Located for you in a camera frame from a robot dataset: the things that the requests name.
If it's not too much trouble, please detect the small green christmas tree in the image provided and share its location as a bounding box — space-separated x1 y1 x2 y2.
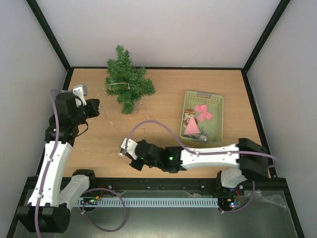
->
105 45 156 115

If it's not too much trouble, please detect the clear string light garland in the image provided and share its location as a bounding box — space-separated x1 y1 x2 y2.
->
95 81 154 158

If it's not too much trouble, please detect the green perforated plastic basket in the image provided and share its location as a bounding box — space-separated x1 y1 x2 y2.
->
180 91 224 145

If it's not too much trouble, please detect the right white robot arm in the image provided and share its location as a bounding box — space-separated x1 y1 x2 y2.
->
120 138 271 194

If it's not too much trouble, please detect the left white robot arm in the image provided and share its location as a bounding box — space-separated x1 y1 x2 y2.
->
16 89 100 236

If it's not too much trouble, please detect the pink fabric triangle ornament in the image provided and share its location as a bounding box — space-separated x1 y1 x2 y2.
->
184 117 201 135

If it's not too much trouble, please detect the silver glitter ball ornament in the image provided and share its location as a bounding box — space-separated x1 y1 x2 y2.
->
200 135 208 141

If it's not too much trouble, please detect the silver star ornament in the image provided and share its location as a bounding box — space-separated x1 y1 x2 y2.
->
192 128 209 142

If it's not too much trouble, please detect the pink fabric bow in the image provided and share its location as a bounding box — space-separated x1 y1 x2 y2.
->
194 104 213 122

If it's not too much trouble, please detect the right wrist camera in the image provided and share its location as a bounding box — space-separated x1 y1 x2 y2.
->
119 138 138 160

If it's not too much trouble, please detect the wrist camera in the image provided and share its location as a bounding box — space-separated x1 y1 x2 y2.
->
119 138 138 160
72 84 88 107

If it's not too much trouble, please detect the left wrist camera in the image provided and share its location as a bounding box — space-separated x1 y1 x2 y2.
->
72 84 88 107

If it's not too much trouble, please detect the white slotted cable duct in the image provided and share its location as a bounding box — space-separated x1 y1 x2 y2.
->
87 197 218 208

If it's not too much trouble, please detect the black aluminium front rail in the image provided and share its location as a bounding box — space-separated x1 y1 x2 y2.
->
23 177 288 194

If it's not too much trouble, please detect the purple cable loop front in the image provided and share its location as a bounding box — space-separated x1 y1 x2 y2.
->
80 188 127 233

